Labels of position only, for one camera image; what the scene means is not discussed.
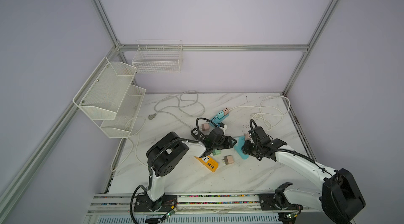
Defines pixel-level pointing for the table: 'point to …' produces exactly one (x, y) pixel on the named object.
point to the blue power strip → (214, 121)
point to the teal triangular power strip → (238, 148)
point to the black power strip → (196, 133)
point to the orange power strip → (208, 162)
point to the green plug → (216, 152)
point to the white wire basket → (155, 56)
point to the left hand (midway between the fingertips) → (234, 143)
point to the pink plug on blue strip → (226, 111)
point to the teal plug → (220, 114)
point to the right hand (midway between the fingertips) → (242, 148)
